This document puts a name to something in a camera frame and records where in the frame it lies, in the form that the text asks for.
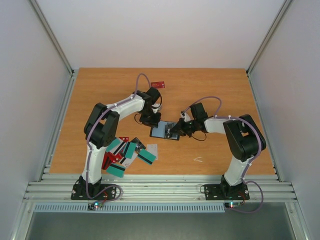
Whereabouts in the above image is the black leather card holder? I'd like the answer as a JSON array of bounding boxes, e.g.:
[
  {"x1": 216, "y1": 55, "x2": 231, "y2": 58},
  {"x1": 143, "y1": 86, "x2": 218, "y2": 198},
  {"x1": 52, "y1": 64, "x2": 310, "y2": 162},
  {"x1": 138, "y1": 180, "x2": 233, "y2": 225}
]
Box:
[{"x1": 149, "y1": 120, "x2": 180, "y2": 141}]

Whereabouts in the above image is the black vip card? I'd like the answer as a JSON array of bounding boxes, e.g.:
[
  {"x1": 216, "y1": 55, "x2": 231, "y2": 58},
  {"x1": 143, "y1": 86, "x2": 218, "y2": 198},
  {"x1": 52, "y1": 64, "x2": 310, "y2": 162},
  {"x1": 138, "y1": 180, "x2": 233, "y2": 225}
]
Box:
[{"x1": 164, "y1": 123, "x2": 175, "y2": 139}]

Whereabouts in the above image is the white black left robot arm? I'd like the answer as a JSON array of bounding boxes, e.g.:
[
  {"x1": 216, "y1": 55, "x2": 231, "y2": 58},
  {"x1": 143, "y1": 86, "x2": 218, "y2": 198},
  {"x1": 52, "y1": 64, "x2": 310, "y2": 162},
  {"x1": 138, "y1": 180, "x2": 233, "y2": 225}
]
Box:
[{"x1": 82, "y1": 87, "x2": 162, "y2": 199}]

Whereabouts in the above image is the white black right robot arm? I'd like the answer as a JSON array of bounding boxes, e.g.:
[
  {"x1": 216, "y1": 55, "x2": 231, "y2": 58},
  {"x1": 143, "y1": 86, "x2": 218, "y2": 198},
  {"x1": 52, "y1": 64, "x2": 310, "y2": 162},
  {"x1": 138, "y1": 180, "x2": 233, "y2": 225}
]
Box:
[{"x1": 166, "y1": 103, "x2": 266, "y2": 198}]

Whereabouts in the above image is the black card in pile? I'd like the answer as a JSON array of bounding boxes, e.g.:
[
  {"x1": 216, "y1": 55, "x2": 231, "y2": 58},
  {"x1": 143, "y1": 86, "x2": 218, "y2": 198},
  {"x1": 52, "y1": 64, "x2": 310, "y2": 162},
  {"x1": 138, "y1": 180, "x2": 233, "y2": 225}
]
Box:
[{"x1": 130, "y1": 137, "x2": 146, "y2": 153}]

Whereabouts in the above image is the small red card top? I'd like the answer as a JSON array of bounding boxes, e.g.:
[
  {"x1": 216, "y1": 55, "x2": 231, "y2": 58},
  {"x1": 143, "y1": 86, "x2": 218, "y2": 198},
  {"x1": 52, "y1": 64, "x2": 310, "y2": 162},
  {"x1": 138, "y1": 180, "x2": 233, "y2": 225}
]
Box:
[{"x1": 118, "y1": 137, "x2": 129, "y2": 143}]

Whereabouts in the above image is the teal card middle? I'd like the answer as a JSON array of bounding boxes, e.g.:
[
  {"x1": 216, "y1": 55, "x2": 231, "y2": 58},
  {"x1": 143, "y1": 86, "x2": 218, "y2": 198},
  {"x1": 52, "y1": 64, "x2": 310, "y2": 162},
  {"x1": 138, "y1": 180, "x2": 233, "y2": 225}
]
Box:
[{"x1": 123, "y1": 142, "x2": 137, "y2": 159}]

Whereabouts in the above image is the teal card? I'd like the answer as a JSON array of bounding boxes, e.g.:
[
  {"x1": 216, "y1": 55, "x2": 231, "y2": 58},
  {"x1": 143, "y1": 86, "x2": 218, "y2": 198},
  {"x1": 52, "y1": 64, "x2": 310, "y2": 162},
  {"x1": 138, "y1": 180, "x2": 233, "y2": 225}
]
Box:
[
  {"x1": 106, "y1": 164, "x2": 126, "y2": 178},
  {"x1": 105, "y1": 138, "x2": 123, "y2": 153},
  {"x1": 123, "y1": 142, "x2": 137, "y2": 159},
  {"x1": 137, "y1": 149, "x2": 157, "y2": 165}
]

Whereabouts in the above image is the red card far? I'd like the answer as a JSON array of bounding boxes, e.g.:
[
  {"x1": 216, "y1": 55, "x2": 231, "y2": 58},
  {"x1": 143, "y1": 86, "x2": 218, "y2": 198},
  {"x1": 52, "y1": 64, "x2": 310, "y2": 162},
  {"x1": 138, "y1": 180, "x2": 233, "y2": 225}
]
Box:
[{"x1": 150, "y1": 81, "x2": 165, "y2": 89}]

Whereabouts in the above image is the teal card right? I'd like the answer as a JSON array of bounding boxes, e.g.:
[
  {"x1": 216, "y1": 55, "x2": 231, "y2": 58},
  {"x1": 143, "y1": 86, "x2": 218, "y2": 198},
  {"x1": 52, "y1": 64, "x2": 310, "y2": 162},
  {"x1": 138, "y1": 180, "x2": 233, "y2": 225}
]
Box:
[{"x1": 137, "y1": 149, "x2": 157, "y2": 165}]

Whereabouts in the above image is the teal card top left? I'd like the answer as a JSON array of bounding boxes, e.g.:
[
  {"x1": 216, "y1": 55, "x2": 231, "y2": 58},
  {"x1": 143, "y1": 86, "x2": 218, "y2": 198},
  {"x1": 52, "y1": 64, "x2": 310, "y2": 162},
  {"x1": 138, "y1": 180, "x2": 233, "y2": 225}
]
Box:
[{"x1": 105, "y1": 138, "x2": 123, "y2": 153}]

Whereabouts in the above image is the white floral card in pile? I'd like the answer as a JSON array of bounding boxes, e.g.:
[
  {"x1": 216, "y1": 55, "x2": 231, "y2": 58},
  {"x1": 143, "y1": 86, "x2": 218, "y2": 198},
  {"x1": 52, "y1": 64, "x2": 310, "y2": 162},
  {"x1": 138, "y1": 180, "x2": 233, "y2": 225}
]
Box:
[{"x1": 119, "y1": 152, "x2": 138, "y2": 168}]

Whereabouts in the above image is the red card left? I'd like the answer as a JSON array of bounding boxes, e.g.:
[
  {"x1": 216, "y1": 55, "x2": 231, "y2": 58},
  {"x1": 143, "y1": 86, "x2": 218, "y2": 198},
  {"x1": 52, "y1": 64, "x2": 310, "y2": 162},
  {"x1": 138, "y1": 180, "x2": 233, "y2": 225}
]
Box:
[{"x1": 101, "y1": 152, "x2": 113, "y2": 170}]

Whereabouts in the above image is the teal card front bottom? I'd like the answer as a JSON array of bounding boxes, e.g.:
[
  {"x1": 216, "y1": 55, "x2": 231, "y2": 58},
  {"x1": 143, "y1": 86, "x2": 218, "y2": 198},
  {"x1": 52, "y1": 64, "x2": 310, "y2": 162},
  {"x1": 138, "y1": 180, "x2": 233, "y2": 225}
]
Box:
[{"x1": 106, "y1": 164, "x2": 126, "y2": 178}]

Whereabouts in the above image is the right controller board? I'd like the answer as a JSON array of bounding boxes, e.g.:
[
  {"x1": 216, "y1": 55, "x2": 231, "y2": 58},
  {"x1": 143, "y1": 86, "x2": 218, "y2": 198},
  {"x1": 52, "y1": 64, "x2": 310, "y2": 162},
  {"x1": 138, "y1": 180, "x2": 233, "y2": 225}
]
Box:
[{"x1": 224, "y1": 202, "x2": 243, "y2": 209}]

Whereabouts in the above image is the controller board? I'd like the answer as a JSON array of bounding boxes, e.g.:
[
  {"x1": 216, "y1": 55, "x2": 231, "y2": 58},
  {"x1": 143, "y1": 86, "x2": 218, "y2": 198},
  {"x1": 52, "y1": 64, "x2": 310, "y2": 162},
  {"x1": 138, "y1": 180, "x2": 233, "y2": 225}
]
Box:
[
  {"x1": 224, "y1": 202, "x2": 243, "y2": 209},
  {"x1": 87, "y1": 202, "x2": 104, "y2": 211}
]

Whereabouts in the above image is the left controller board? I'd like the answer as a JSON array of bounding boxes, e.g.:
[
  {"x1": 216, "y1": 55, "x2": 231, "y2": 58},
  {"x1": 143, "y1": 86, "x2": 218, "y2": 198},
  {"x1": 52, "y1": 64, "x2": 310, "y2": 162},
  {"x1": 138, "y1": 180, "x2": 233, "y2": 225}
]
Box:
[{"x1": 87, "y1": 202, "x2": 104, "y2": 211}]

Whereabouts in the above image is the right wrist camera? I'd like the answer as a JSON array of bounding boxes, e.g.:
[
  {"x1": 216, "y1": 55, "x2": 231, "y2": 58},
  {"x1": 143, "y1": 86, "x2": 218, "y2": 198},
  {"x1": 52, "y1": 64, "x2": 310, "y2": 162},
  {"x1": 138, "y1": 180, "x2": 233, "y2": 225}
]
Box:
[{"x1": 180, "y1": 111, "x2": 191, "y2": 122}]

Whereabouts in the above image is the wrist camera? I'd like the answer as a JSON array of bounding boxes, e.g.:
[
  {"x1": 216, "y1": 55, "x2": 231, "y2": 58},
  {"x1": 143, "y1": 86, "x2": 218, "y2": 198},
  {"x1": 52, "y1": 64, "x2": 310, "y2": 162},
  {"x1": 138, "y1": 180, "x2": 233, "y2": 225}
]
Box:
[
  {"x1": 180, "y1": 111, "x2": 191, "y2": 122},
  {"x1": 151, "y1": 103, "x2": 162, "y2": 113}
]

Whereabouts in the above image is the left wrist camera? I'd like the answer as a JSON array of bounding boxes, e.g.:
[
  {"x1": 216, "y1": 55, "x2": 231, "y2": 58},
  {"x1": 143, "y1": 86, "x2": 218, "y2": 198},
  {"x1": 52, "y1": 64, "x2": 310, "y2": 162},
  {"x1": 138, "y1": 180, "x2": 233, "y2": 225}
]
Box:
[{"x1": 151, "y1": 103, "x2": 162, "y2": 113}]

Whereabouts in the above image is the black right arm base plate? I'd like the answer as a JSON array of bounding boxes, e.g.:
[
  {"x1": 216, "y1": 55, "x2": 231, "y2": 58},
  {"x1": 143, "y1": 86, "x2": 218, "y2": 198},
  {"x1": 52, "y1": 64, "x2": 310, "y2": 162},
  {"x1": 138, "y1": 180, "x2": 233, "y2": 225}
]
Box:
[{"x1": 204, "y1": 183, "x2": 250, "y2": 201}]

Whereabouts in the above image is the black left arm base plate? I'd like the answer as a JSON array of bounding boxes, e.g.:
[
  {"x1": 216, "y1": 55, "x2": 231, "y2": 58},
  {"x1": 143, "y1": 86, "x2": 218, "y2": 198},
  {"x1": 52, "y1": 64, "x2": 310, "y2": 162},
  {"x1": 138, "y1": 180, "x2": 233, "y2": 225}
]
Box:
[{"x1": 70, "y1": 176, "x2": 118, "y2": 201}]

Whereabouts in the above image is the grey slotted cable duct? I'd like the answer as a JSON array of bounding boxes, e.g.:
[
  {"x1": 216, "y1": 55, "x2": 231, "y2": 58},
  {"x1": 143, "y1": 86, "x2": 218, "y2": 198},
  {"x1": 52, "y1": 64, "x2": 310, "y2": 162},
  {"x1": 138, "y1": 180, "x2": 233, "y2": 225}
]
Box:
[{"x1": 33, "y1": 202, "x2": 225, "y2": 214}]

